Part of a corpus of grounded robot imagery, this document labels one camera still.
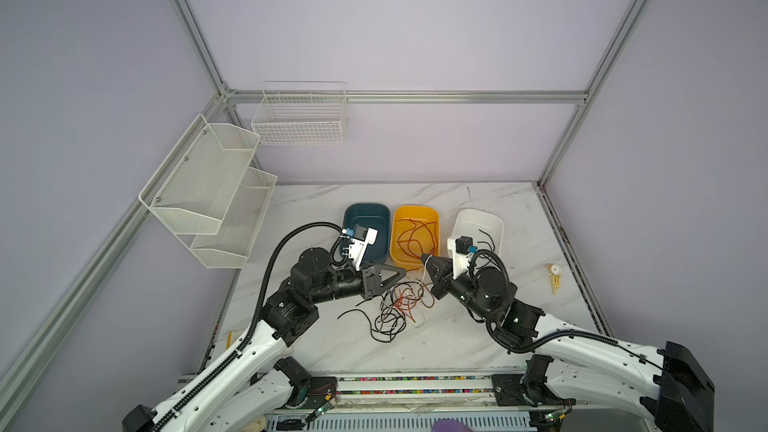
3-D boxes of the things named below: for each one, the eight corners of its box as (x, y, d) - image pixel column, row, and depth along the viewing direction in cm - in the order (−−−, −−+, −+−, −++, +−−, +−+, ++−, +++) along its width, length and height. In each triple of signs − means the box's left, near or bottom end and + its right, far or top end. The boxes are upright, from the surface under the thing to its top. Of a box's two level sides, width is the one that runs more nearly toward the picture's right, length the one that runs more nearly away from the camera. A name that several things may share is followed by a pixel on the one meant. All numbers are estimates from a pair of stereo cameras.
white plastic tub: (449, 244, 105) (452, 234, 100) (455, 216, 113) (458, 205, 108) (498, 257, 102) (504, 247, 97) (501, 227, 110) (507, 217, 105)
